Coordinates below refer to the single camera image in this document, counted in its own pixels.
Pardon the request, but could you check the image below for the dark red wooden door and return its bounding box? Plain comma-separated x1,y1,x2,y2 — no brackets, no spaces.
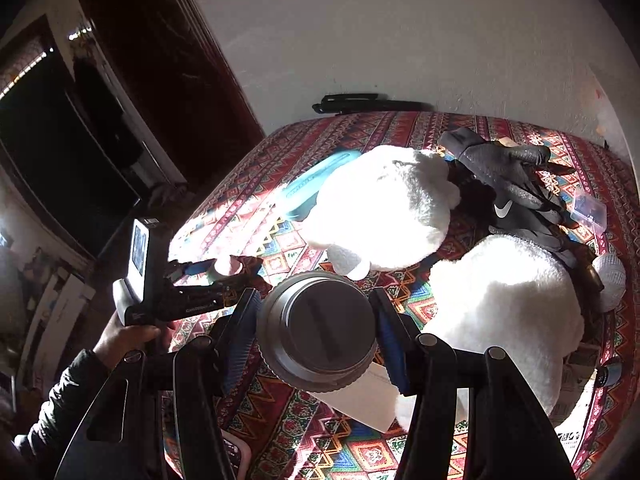
79,0,264,188

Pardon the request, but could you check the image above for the brown cardboard box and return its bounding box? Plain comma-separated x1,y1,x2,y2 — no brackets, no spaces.
311,362,398,432

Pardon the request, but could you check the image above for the patterned red tablecloth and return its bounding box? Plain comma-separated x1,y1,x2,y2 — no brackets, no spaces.
169,112,639,479

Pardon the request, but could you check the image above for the person's left hand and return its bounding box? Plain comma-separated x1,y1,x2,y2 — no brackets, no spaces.
92,312,176,370

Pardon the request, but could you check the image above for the pink foil pouch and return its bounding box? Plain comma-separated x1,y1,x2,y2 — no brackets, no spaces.
208,255,243,282

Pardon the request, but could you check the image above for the white threaded cap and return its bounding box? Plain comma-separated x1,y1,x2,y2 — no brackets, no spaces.
593,252,626,312

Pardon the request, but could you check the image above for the grey metal lamp shade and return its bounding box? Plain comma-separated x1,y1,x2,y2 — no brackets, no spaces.
256,271,378,392

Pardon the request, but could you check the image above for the black clip on wall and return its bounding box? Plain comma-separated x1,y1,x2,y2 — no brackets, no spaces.
311,92,434,115

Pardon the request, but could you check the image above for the teal glasses case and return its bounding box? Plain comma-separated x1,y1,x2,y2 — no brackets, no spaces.
277,150,361,222

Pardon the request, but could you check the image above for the small clear plastic box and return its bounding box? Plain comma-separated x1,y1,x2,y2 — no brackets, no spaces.
570,188,608,235

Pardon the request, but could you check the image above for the white plush toy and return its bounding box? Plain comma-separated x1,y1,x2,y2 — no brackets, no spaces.
302,145,585,414

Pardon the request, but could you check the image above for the black jacket forearm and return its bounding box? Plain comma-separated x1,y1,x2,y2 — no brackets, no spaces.
13,350,111,479

